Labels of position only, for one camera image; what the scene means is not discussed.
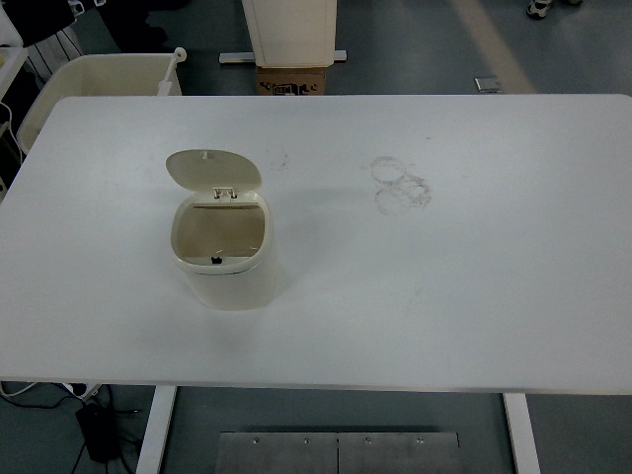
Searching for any cream desktop trash can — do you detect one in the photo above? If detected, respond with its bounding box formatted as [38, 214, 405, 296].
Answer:
[166, 149, 278, 311]

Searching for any brown cardboard box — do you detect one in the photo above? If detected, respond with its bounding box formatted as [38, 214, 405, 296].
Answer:
[255, 67, 327, 96]

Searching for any white table column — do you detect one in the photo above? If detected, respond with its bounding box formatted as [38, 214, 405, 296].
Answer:
[219, 0, 348, 68]

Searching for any grey floor socket cover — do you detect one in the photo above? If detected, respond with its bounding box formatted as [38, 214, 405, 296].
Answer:
[474, 76, 503, 94]

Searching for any metal floor plate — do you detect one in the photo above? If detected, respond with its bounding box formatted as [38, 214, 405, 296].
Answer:
[215, 432, 464, 473]

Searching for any cream plastic storage bin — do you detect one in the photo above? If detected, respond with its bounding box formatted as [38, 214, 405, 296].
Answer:
[17, 47, 188, 153]

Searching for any white power strip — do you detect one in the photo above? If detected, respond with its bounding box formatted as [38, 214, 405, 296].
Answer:
[62, 383, 101, 400]

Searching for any white left table leg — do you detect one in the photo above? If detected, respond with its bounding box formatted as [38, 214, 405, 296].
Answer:
[136, 386, 178, 474]

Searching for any white table leg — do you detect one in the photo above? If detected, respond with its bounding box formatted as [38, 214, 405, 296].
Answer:
[503, 393, 541, 474]
[136, 386, 178, 474]

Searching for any black power adapter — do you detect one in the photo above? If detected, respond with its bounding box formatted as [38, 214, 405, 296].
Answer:
[75, 404, 120, 463]

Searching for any white right table leg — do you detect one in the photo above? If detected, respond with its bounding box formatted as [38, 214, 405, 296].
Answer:
[503, 393, 541, 474]

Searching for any white sneaker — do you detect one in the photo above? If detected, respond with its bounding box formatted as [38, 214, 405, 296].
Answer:
[525, 0, 553, 21]

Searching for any white striped garment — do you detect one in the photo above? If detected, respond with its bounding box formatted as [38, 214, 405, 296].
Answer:
[1, 0, 109, 84]

